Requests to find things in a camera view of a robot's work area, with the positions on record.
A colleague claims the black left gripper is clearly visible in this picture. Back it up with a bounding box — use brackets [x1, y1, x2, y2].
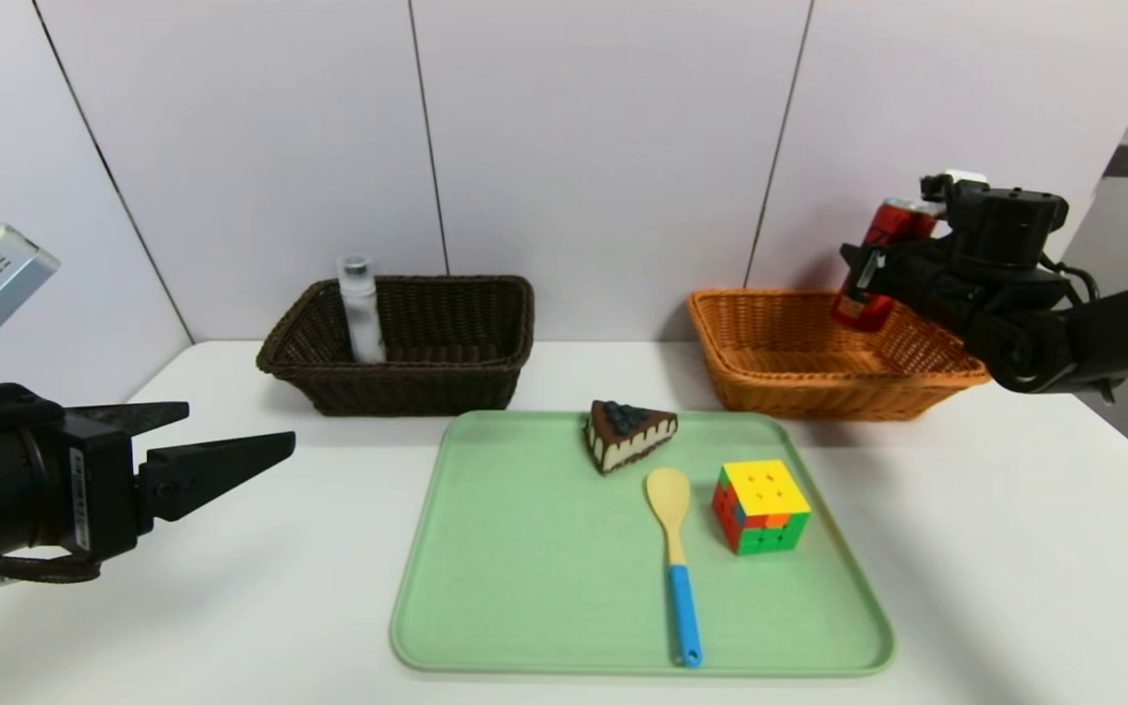
[0, 400, 297, 566]

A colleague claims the white translucent plastic bottle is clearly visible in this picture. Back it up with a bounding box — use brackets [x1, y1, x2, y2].
[336, 255, 388, 365]

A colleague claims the chocolate blueberry cake slice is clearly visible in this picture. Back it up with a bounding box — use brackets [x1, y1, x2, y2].
[585, 399, 680, 476]

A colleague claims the wooden spoon with blue handle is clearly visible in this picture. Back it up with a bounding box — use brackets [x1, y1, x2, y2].
[645, 467, 703, 669]

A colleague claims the colourful puzzle cube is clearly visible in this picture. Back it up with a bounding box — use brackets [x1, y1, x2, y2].
[711, 459, 812, 557]

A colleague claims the red soda can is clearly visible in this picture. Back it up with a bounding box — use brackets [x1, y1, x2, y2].
[830, 198, 942, 330]

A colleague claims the dark brown wicker basket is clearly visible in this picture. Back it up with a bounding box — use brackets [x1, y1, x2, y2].
[256, 275, 536, 417]

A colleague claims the orange wicker basket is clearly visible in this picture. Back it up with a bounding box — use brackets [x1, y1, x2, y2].
[687, 289, 992, 423]

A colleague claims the light green plastic tray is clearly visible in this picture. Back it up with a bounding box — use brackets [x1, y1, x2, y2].
[390, 410, 896, 677]

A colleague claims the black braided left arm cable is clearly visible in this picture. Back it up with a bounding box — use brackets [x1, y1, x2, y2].
[0, 548, 102, 600]

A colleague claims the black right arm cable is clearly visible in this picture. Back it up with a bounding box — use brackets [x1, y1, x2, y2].
[1039, 253, 1104, 305]

